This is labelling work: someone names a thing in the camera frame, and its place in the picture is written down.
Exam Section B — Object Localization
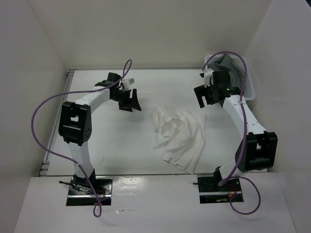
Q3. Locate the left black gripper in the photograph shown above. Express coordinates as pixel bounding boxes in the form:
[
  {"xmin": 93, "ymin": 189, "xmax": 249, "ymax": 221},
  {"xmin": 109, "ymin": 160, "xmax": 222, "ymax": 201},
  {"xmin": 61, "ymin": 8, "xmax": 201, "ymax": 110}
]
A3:
[{"xmin": 111, "ymin": 88, "xmax": 141, "ymax": 112}]

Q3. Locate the white pleated skirt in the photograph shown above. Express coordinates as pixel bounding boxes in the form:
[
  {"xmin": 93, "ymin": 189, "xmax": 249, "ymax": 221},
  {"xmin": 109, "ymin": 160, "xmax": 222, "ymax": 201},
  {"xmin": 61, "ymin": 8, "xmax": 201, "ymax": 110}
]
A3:
[{"xmin": 151, "ymin": 105, "xmax": 207, "ymax": 174}]

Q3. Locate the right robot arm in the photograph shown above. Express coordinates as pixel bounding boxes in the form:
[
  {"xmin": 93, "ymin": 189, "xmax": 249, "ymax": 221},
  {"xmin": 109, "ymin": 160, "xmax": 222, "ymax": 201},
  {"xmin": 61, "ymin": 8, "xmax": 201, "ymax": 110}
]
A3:
[{"xmin": 194, "ymin": 69, "xmax": 278, "ymax": 191}]

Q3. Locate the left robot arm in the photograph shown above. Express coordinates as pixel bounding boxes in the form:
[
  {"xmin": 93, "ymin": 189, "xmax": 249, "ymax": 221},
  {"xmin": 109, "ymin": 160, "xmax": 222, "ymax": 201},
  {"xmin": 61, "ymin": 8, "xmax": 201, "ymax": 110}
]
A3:
[{"xmin": 58, "ymin": 81, "xmax": 141, "ymax": 194}]

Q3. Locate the grey skirt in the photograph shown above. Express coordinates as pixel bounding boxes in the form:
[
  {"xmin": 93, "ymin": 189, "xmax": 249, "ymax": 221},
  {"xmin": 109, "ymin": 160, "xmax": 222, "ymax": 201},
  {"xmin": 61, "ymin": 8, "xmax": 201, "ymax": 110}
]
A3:
[{"xmin": 207, "ymin": 54, "xmax": 244, "ymax": 88}]

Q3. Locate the white plastic basket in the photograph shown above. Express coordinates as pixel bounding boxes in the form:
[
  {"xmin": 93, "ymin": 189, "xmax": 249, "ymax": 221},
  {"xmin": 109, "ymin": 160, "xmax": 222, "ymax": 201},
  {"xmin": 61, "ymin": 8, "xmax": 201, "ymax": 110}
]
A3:
[{"xmin": 204, "ymin": 53, "xmax": 256, "ymax": 101}]

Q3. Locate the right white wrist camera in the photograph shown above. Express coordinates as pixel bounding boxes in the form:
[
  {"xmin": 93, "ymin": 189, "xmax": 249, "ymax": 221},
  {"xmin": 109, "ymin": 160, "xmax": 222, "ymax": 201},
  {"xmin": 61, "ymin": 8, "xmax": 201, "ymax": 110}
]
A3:
[{"xmin": 200, "ymin": 68, "xmax": 214, "ymax": 87}]

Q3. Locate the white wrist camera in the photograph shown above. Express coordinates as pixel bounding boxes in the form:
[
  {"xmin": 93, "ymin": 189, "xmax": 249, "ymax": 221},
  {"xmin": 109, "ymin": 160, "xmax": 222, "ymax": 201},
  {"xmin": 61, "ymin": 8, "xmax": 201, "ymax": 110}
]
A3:
[
  {"xmin": 200, "ymin": 68, "xmax": 214, "ymax": 87},
  {"xmin": 121, "ymin": 78, "xmax": 135, "ymax": 91}
]

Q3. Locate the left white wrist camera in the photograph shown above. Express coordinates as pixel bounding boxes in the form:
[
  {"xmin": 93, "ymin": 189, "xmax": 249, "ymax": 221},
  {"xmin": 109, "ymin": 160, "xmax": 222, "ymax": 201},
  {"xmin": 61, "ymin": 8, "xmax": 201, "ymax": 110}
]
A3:
[{"xmin": 121, "ymin": 78, "xmax": 135, "ymax": 91}]

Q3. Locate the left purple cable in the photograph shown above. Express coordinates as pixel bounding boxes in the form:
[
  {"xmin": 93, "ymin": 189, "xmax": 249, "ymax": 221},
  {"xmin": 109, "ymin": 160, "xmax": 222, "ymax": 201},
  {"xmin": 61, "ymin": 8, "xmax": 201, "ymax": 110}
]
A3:
[{"xmin": 31, "ymin": 59, "xmax": 133, "ymax": 217}]

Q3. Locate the purple cable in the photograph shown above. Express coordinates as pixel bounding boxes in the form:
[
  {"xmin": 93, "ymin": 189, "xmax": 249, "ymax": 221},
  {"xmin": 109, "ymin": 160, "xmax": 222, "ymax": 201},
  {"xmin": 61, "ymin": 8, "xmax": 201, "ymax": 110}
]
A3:
[
  {"xmin": 201, "ymin": 51, "xmax": 261, "ymax": 215},
  {"xmin": 31, "ymin": 59, "xmax": 133, "ymax": 217}
]

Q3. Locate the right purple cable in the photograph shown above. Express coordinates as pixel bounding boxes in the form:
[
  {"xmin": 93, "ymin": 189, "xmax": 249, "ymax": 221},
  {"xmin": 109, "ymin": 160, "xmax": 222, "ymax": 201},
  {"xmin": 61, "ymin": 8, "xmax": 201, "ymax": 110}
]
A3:
[{"xmin": 201, "ymin": 51, "xmax": 261, "ymax": 215}]

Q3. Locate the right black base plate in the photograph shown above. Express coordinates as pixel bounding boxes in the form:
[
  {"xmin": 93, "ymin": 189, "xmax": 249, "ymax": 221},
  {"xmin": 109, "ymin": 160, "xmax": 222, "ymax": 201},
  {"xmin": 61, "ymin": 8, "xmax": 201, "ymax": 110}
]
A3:
[{"xmin": 193, "ymin": 175, "xmax": 244, "ymax": 204}]

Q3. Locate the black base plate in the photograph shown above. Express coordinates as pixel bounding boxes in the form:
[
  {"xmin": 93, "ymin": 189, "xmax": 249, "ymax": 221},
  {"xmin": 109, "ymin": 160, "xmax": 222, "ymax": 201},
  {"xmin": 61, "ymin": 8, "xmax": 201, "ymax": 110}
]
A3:
[
  {"xmin": 66, "ymin": 178, "xmax": 112, "ymax": 206},
  {"xmin": 193, "ymin": 175, "xmax": 244, "ymax": 204}
]

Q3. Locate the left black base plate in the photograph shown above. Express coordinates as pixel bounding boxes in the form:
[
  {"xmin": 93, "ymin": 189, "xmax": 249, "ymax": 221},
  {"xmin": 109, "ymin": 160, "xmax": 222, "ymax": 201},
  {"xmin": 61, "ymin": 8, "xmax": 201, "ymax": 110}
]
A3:
[{"xmin": 66, "ymin": 178, "xmax": 112, "ymax": 206}]

